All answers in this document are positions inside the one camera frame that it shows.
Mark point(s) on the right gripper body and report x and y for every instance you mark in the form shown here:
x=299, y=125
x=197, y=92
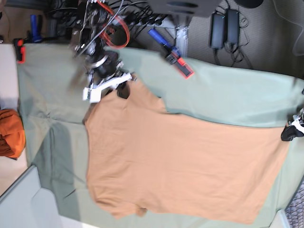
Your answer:
x=104, y=65

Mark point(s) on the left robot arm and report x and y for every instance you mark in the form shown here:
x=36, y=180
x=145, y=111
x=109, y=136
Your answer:
x=300, y=111

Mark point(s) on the blue handled red clamp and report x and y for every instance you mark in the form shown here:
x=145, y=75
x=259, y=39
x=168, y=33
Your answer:
x=173, y=56

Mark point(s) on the red black corner clamp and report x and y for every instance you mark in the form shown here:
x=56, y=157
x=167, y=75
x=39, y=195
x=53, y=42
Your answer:
x=20, y=50

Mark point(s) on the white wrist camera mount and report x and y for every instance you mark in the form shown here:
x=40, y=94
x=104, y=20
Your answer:
x=298, y=123
x=93, y=93

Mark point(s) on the orange folded cloth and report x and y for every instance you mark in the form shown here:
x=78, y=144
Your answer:
x=12, y=134

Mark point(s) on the black power adapter brick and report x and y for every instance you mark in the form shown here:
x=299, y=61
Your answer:
x=217, y=31

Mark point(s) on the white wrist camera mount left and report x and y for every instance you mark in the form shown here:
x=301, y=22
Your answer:
x=298, y=123

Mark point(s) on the grey plastic bin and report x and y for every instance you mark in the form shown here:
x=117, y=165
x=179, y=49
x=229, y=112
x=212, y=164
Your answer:
x=25, y=204

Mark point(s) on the tan T-shirt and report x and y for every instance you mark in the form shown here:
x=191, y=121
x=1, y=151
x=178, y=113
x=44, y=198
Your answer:
x=142, y=158

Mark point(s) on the black power strip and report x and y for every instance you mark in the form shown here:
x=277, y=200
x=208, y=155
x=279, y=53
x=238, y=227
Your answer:
x=153, y=20

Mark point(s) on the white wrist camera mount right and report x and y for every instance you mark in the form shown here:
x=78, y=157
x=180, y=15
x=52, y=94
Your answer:
x=93, y=93

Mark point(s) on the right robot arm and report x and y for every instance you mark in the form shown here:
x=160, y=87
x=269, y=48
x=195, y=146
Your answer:
x=91, y=38

